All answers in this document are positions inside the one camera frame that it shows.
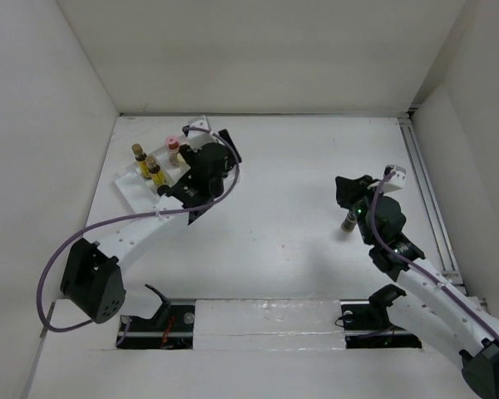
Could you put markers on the white divided organizer tray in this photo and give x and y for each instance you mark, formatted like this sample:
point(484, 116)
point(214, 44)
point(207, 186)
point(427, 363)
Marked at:
point(141, 194)

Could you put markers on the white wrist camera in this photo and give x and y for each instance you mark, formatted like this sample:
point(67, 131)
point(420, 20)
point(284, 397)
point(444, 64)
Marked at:
point(197, 132)
point(395, 178)

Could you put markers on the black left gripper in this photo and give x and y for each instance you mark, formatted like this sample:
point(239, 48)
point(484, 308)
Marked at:
point(190, 154)

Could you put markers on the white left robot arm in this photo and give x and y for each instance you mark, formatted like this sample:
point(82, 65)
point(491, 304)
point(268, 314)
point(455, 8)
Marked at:
point(93, 276)

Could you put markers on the aluminium rail right side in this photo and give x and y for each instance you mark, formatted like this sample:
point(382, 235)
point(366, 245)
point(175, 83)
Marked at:
point(446, 260)

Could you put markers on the brown spice jar dark cap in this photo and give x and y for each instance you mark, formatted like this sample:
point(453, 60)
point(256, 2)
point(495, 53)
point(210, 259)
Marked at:
point(349, 223)

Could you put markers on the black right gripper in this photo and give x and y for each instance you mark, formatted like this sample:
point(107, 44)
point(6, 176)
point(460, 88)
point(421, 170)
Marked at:
point(348, 189)

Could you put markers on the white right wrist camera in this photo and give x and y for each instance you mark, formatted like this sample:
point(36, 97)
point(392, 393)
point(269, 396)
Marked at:
point(395, 178)

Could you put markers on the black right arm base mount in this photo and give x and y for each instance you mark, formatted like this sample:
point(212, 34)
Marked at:
point(366, 324)

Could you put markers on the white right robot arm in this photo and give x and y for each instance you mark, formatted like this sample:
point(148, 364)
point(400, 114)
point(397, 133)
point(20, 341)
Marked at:
point(419, 299)

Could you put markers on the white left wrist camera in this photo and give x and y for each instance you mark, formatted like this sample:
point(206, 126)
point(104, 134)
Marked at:
point(197, 132)

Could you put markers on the yellow label bottle gold cap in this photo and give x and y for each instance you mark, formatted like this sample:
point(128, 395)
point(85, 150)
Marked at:
point(140, 157)

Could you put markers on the cream cap sauce bottle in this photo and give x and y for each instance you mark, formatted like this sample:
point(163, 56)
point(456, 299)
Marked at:
point(185, 152)

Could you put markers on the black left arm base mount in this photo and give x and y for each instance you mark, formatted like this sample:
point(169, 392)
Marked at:
point(170, 328)

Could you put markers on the pink cap spice bottle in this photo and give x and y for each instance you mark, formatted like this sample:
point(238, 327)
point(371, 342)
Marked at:
point(173, 145)

